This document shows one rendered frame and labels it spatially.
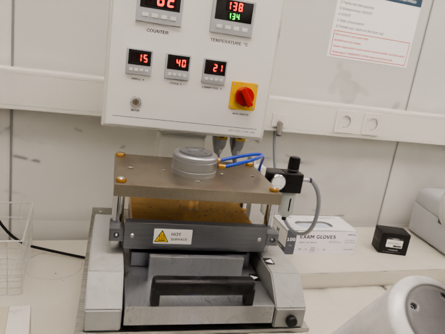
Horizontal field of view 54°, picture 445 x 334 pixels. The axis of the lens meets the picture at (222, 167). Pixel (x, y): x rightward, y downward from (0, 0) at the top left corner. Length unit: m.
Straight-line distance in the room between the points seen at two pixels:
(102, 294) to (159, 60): 0.44
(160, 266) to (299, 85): 0.84
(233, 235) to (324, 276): 0.55
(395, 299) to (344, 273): 0.87
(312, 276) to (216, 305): 0.58
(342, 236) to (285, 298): 0.65
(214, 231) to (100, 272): 0.18
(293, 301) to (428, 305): 0.34
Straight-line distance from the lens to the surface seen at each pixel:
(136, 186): 0.68
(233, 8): 0.88
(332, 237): 1.32
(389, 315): 0.39
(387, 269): 1.35
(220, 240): 0.72
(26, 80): 1.18
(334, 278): 1.25
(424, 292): 0.41
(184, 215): 0.76
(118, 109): 0.87
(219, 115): 0.89
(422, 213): 1.65
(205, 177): 0.74
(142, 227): 0.69
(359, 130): 1.45
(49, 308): 1.04
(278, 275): 0.72
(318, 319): 1.11
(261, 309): 0.69
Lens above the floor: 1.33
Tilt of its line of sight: 15 degrees down
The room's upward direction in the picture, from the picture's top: 8 degrees clockwise
